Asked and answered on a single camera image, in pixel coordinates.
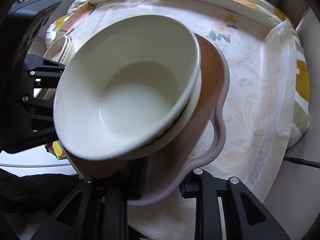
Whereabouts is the duck pattern deep plate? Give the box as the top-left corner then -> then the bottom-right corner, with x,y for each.
34,35 -> 75,100

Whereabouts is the pink square handled dish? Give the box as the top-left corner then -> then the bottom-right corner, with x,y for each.
67,34 -> 229,206

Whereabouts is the white ribbed small bowl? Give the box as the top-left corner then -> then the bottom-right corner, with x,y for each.
53,15 -> 201,160

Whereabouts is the plain white plate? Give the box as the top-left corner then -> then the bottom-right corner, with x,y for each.
43,35 -> 75,65

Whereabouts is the cream yellow-patterned bowl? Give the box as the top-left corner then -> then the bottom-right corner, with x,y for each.
119,70 -> 202,160

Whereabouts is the floral white tablecloth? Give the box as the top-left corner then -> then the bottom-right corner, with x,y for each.
60,0 -> 301,240

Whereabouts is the green striped floral duvet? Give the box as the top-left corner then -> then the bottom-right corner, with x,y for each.
45,0 -> 310,148

